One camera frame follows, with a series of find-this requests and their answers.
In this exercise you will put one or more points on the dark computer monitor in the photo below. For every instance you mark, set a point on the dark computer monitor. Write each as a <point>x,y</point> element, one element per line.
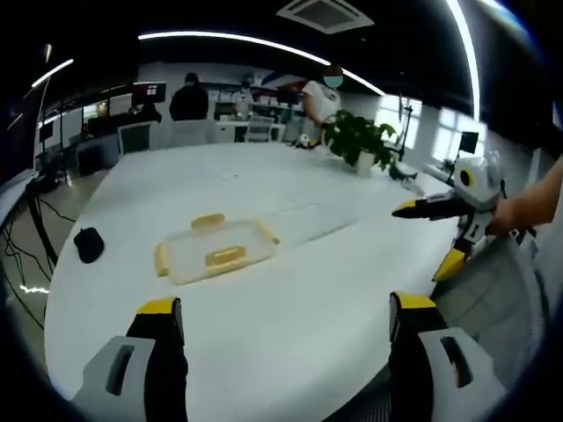
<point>149,92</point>

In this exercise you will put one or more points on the green potted plant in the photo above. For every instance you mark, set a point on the green potted plant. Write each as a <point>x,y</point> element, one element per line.
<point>356,136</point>

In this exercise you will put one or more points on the black tripod stand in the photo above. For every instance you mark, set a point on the black tripod stand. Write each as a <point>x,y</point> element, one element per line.
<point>407,127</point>

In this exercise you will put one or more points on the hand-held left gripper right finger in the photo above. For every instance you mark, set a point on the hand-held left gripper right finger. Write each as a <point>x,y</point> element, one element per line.
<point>435,378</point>

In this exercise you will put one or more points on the clear lid with yellow buckle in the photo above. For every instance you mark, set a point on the clear lid with yellow buckle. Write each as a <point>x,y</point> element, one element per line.
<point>215,248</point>

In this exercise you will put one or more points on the dark object beside plant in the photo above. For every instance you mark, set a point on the dark object beside plant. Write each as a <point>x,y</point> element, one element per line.
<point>402,172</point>

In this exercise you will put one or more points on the small dark monitor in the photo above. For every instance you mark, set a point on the small dark monitor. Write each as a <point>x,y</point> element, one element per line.
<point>469,141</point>

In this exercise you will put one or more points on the white office chair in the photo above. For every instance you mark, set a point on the white office chair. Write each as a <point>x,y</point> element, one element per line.
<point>259,128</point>

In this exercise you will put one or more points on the ceiling air vent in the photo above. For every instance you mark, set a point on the ceiling air vent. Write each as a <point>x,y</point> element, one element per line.
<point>325,13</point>

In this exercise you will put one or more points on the long ceiling light strip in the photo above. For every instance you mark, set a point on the long ceiling light strip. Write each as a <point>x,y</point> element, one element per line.
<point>246,40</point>
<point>467,53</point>

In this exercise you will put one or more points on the short ceiling light strip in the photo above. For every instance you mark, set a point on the short ceiling light strip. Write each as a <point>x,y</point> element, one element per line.
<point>53,72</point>

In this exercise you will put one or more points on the small white yellow device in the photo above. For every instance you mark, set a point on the small white yellow device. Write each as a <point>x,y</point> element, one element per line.
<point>306,142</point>

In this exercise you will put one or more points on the person's right hand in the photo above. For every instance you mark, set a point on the person's right hand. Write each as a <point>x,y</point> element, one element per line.
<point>510,215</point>

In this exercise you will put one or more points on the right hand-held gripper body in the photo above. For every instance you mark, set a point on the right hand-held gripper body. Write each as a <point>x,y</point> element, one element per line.
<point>481,184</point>

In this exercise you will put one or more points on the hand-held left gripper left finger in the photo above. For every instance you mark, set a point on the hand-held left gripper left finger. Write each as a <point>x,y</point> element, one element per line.
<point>132,378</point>

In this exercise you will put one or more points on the small black object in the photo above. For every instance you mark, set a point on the small black object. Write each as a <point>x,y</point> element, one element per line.
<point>89,245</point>

